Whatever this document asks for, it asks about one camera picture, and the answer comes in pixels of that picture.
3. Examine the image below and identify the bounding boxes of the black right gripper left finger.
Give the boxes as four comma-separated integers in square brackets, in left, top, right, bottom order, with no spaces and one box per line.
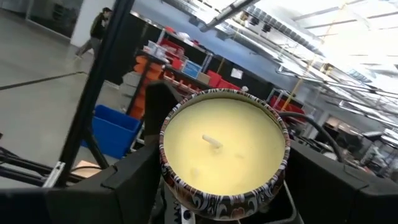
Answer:
[46,80,185,224]

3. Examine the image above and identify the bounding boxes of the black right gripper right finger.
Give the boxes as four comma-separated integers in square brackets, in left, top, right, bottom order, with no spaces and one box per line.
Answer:
[284,140,398,224]

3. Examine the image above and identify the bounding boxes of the brown swirl pattern candle tin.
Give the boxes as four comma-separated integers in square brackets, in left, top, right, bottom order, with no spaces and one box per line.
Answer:
[158,88,292,224]

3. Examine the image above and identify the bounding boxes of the blue plastic bin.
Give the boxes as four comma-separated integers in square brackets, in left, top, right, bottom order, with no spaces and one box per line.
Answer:
[81,104,142,160]

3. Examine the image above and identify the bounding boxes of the blue sign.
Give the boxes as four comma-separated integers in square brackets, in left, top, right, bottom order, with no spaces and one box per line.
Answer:
[181,60,202,79]

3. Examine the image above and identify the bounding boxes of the storage shelving red bins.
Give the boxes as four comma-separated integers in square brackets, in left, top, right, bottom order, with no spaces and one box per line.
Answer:
[129,26,249,121]

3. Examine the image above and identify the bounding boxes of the person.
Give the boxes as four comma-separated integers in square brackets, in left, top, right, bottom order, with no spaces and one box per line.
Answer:
[74,7,113,60]

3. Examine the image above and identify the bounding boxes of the black cable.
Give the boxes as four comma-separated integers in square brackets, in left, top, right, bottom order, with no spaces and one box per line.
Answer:
[279,111,346,163]

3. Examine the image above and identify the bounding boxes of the black rig frame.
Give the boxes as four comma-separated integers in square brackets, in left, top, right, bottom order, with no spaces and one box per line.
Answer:
[0,0,136,189]

